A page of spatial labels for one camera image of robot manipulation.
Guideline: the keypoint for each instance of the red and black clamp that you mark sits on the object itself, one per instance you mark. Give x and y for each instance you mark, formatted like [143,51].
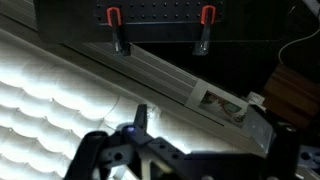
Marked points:
[115,20]
[206,20]

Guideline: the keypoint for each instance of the dark metal window frame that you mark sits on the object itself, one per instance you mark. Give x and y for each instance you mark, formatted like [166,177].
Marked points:
[160,73]

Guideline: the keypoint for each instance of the brown wooden furniture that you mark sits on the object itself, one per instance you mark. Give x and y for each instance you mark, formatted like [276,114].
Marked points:
[293,96]

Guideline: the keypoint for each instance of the white tufted cushion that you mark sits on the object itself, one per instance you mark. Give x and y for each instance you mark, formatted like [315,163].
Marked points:
[50,110]

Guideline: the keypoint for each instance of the black perforated base board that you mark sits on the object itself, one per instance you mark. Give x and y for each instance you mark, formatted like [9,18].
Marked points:
[160,13]

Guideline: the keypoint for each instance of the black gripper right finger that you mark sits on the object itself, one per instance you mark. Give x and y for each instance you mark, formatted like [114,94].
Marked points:
[285,150]

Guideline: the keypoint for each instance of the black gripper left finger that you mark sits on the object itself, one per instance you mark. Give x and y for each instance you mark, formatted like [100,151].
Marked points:
[90,150]

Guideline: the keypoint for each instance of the small white paper tag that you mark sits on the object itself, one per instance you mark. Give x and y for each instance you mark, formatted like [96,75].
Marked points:
[256,97]

